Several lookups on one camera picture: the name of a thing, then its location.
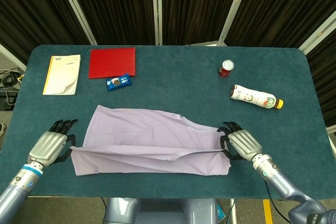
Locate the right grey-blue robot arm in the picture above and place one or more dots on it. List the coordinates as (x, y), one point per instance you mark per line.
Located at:
(278, 179)

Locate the lavender t-shirt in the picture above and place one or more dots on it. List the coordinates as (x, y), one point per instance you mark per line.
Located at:
(147, 134)

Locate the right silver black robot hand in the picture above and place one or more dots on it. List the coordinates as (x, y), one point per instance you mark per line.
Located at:
(244, 142)

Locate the yellow-spined paper notebook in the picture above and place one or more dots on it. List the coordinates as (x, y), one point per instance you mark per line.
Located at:
(61, 74)

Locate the white screen foot bar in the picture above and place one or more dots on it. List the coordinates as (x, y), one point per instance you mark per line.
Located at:
(210, 43)

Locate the grey shoe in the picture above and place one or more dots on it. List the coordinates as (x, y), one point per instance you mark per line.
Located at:
(2, 129)

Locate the red tin can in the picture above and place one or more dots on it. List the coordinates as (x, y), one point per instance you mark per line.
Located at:
(225, 70)

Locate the dark pleated curtain panel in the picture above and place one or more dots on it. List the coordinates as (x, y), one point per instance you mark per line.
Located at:
(197, 6)
(283, 6)
(118, 6)
(31, 11)

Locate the white snack tube package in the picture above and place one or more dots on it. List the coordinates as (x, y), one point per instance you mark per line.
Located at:
(252, 96)

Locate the teal felt table cover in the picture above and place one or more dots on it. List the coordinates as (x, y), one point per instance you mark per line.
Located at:
(170, 90)

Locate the yellow floor tape strip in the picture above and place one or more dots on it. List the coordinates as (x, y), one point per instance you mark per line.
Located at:
(267, 212)

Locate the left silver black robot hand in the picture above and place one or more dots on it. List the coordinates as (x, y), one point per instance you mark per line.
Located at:
(47, 145)

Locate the red flat board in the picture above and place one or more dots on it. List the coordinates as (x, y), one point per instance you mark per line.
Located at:
(113, 62)

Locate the blue cookie packet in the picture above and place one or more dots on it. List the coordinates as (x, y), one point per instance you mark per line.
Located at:
(118, 83)

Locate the white table leg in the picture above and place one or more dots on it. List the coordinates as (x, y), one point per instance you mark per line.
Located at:
(233, 212)

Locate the grey-blue robot torso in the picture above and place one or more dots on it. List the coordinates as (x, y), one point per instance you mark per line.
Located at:
(162, 211)

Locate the white screen frame post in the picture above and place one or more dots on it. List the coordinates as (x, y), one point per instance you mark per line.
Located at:
(11, 55)
(319, 35)
(235, 6)
(75, 6)
(156, 6)

